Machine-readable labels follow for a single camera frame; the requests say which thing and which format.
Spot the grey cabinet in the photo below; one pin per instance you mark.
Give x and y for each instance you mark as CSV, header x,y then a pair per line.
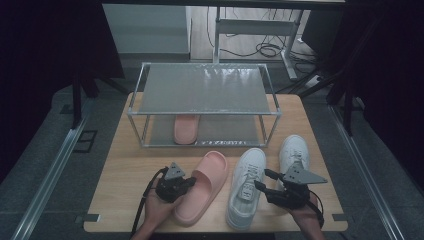
x,y
146,28

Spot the white metal desk frame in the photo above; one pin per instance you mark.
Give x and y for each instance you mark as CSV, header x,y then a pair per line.
x,y
256,27

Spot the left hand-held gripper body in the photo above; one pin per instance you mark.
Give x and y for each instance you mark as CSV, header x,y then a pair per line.
x,y
170,190

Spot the person's left hand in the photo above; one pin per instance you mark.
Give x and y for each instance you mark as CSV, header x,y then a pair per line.
x,y
158,211

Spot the person's right hand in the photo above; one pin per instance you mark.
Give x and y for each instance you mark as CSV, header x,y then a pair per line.
x,y
308,215

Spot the aluminium floor rail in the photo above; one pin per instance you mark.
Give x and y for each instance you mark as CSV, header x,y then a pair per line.
x,y
50,180
366,180

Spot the white sneaker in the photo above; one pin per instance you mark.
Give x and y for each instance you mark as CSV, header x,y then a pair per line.
x,y
295,148
245,210

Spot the pink slipper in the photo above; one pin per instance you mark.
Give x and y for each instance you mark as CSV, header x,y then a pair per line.
x,y
186,130
203,196

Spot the white power strip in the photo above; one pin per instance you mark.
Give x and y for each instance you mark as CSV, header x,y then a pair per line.
x,y
314,81

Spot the two-tier metal shoe rack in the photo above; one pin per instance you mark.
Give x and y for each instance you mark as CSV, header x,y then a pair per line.
x,y
203,90

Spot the black metal stand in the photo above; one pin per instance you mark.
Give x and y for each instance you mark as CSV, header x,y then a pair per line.
x,y
348,110
76,100

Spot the dark curtain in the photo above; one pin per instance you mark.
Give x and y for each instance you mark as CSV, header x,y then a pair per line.
x,y
393,83
40,66

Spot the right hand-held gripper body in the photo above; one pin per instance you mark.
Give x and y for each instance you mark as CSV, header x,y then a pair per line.
x,y
291,196

